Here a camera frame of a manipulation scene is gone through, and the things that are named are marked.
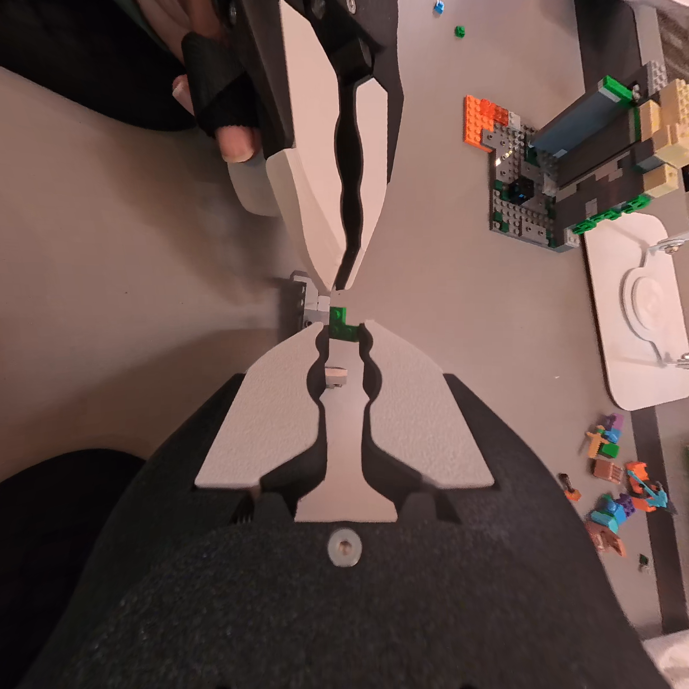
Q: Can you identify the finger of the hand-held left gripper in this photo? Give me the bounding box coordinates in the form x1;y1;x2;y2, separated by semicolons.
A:
344;80;389;287
264;0;358;291

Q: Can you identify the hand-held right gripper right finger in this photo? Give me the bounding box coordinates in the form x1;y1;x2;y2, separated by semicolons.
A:
361;321;496;492

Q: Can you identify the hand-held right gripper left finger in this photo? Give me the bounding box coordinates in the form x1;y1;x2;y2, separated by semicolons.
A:
194;323;328;493

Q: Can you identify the grey white brick column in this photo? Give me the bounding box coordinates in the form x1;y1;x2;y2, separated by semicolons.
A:
290;272;350;387

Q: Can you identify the person's left hand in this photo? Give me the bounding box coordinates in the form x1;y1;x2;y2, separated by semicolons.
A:
138;0;262;163

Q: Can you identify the orange brick plate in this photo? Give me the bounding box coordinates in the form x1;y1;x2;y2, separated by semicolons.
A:
463;94;519;150

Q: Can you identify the pile of colourful brick figures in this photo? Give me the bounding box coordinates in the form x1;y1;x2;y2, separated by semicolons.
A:
557;414;675;557

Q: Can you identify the grey green brick tower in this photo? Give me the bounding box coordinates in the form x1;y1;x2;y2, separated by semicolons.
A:
489;60;689;255

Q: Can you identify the white lamp base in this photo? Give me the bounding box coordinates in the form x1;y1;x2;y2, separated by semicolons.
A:
582;211;689;413

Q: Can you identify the black quilted wrist rest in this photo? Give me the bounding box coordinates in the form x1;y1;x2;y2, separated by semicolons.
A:
0;449;147;689
0;0;201;133

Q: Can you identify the white crumpled paper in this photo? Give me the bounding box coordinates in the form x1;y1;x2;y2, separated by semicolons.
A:
643;636;689;689

